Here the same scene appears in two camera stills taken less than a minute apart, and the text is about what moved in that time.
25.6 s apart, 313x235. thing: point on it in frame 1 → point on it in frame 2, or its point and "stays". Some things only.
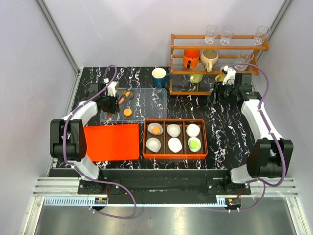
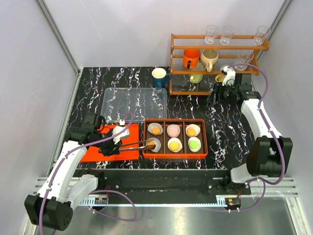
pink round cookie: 121,100 → 173,132
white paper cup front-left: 153,144 stays
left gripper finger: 113,97 → 116,152
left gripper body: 109,105 → 108,146
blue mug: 160,77 stays
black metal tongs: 127,95 → 145,147
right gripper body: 225,92 stays
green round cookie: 193,144 stays
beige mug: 209,58 stays
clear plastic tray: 147,103 stays
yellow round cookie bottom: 127,112 → 174,146
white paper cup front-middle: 175,145 stays
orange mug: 191,58 stays
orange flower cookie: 156,130 stays
